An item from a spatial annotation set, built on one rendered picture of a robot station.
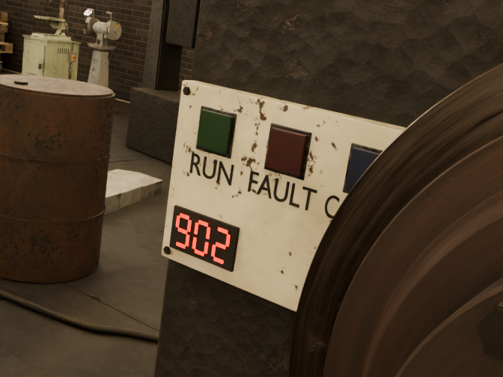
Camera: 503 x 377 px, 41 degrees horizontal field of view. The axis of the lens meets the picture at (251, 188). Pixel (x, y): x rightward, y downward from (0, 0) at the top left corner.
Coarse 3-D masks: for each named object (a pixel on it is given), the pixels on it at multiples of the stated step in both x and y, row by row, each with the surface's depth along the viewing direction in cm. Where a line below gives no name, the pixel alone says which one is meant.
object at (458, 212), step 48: (432, 192) 36; (480, 192) 35; (384, 240) 38; (432, 240) 36; (480, 240) 33; (384, 288) 38; (432, 288) 35; (480, 288) 33; (336, 336) 41; (384, 336) 37
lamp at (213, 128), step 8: (208, 112) 63; (216, 112) 63; (200, 120) 64; (208, 120) 63; (216, 120) 62; (224, 120) 62; (232, 120) 62; (200, 128) 64; (208, 128) 63; (216, 128) 62; (224, 128) 62; (200, 136) 64; (208, 136) 63; (216, 136) 63; (224, 136) 62; (200, 144) 64; (208, 144) 63; (216, 144) 63; (224, 144) 62; (216, 152) 63; (224, 152) 62
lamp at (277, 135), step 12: (276, 132) 59; (288, 132) 58; (276, 144) 59; (288, 144) 58; (300, 144) 57; (276, 156) 59; (288, 156) 58; (300, 156) 58; (276, 168) 59; (288, 168) 58; (300, 168) 58
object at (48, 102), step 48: (0, 96) 291; (48, 96) 288; (96, 96) 302; (0, 144) 295; (48, 144) 293; (96, 144) 308; (0, 192) 300; (48, 192) 299; (96, 192) 316; (0, 240) 305; (48, 240) 305; (96, 240) 326
